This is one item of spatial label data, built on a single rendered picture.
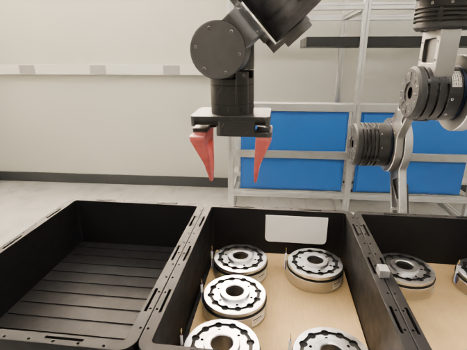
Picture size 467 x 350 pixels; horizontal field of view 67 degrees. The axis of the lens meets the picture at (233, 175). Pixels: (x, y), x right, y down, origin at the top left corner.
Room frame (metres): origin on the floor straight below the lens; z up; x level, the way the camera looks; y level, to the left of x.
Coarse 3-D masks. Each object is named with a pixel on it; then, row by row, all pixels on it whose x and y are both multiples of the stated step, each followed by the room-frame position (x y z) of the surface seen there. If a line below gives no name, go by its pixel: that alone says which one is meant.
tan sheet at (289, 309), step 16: (272, 256) 0.64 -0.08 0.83; (208, 272) 0.58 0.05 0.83; (272, 272) 0.58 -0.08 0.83; (272, 288) 0.53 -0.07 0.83; (288, 288) 0.53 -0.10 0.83; (272, 304) 0.49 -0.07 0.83; (288, 304) 0.49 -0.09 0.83; (304, 304) 0.49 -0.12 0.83; (320, 304) 0.49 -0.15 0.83; (336, 304) 0.49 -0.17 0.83; (352, 304) 0.49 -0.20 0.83; (272, 320) 0.45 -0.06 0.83; (288, 320) 0.45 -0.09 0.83; (304, 320) 0.45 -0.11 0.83; (320, 320) 0.45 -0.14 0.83; (336, 320) 0.45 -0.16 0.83; (352, 320) 0.45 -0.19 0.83; (272, 336) 0.42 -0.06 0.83; (288, 336) 0.42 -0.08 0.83
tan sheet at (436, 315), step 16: (448, 272) 0.58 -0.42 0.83; (448, 288) 0.53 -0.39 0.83; (416, 304) 0.49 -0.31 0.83; (432, 304) 0.49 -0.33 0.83; (448, 304) 0.49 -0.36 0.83; (464, 304) 0.49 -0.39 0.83; (432, 320) 0.45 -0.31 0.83; (448, 320) 0.45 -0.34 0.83; (464, 320) 0.45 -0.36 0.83; (432, 336) 0.42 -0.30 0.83; (448, 336) 0.42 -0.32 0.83; (464, 336) 0.42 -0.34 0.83
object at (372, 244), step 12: (360, 216) 0.63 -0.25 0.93; (372, 216) 0.63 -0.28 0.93; (384, 216) 0.63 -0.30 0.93; (396, 216) 0.63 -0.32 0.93; (408, 216) 0.63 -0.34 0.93; (420, 216) 0.63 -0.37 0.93; (432, 216) 0.63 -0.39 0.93; (444, 216) 0.63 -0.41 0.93; (456, 216) 0.63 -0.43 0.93; (360, 228) 0.57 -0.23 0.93; (372, 240) 0.53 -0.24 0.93; (372, 252) 0.49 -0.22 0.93; (384, 264) 0.46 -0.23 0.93; (396, 288) 0.40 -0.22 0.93; (396, 300) 0.37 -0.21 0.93; (408, 312) 0.36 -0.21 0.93; (408, 324) 0.33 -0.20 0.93; (420, 336) 0.31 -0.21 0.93; (420, 348) 0.30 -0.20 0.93
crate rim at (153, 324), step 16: (208, 208) 0.66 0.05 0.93; (224, 208) 0.67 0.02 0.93; (240, 208) 0.66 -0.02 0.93; (256, 208) 0.66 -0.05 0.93; (272, 208) 0.66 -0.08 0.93; (288, 208) 0.66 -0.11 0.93; (304, 208) 0.66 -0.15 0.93; (352, 224) 0.59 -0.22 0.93; (192, 240) 0.53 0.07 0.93; (368, 256) 0.48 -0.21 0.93; (176, 272) 0.44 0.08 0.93; (176, 288) 0.40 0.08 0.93; (384, 288) 0.40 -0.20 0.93; (160, 304) 0.37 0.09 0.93; (384, 304) 0.37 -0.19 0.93; (160, 320) 0.34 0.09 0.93; (400, 320) 0.34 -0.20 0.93; (144, 336) 0.31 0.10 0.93; (400, 336) 0.31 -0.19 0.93
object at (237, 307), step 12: (228, 276) 0.52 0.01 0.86; (240, 276) 0.52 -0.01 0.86; (216, 288) 0.49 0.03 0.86; (252, 288) 0.49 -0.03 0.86; (204, 300) 0.46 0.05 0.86; (216, 300) 0.46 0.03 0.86; (252, 300) 0.46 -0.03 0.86; (264, 300) 0.46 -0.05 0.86; (216, 312) 0.44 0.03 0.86; (228, 312) 0.43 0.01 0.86; (240, 312) 0.43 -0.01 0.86; (252, 312) 0.44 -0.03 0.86
